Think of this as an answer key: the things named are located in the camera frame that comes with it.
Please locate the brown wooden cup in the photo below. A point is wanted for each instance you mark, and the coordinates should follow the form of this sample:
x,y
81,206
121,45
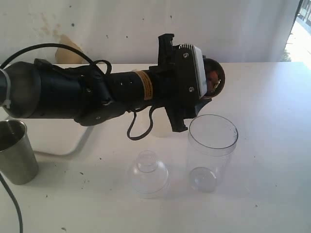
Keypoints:
x,y
211,65

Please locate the white rectangular tray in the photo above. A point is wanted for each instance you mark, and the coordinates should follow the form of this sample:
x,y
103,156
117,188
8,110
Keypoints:
x,y
56,136

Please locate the steel metal cup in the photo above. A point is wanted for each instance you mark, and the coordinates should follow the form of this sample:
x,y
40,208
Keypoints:
x,y
17,158

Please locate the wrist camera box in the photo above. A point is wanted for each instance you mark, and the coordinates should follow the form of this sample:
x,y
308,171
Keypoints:
x,y
199,68

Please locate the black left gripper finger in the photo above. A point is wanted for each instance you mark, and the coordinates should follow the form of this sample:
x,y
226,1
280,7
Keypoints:
x,y
202,103

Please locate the clear dome jar lid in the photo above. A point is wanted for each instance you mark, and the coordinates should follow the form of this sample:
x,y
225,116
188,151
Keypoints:
x,y
148,175

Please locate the frosted plastic beaker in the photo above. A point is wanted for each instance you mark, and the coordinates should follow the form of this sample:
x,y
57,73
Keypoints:
x,y
161,127

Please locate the wooden block pieces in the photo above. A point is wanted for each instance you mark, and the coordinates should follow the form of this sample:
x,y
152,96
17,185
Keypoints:
x,y
212,80

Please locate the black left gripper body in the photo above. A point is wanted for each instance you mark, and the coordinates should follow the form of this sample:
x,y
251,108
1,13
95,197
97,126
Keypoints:
x,y
177,82

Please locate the clear plastic jar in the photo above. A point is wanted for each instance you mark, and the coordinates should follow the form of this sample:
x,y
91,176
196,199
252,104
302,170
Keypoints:
x,y
211,142

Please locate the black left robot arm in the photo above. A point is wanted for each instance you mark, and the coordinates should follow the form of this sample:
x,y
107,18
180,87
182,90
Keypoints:
x,y
91,96

